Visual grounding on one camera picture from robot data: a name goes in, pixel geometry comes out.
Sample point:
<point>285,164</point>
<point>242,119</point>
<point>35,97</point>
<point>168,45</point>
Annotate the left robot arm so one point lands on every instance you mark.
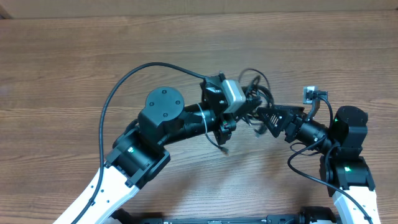
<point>139,154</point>

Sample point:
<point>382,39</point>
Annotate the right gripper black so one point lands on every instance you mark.
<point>292,125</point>

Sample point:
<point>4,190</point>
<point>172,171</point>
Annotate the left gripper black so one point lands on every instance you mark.
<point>221,112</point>

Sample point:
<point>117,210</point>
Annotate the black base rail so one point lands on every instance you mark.
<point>306,215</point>

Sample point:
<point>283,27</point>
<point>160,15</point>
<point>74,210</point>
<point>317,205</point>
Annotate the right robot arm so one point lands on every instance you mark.
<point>343,170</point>

